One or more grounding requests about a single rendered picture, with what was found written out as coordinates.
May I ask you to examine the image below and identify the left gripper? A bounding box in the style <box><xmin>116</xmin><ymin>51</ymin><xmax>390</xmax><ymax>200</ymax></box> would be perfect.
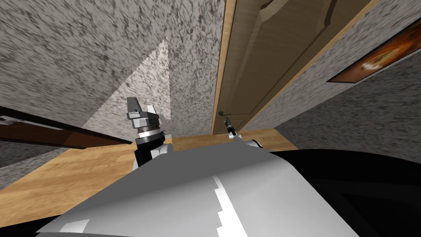
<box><xmin>126</xmin><ymin>97</ymin><xmax>160</xmax><ymax>122</ymax></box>

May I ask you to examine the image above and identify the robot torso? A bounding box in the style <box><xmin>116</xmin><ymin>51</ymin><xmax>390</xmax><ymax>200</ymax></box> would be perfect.
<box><xmin>34</xmin><ymin>138</ymin><xmax>361</xmax><ymax>237</ymax></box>

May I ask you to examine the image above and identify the brown wooden door leaf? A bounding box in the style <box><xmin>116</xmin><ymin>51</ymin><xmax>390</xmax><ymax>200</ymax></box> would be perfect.
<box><xmin>215</xmin><ymin>0</ymin><xmax>374</xmax><ymax>135</ymax></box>

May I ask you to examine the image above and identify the dark brown framed wall picture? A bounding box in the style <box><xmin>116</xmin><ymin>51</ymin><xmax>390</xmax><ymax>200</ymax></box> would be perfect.
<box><xmin>0</xmin><ymin>106</ymin><xmax>133</xmax><ymax>150</ymax></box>

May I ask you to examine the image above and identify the orange framed wall picture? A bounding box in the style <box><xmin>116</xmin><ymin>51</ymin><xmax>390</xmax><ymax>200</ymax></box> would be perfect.
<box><xmin>326</xmin><ymin>18</ymin><xmax>421</xmax><ymax>84</ymax></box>

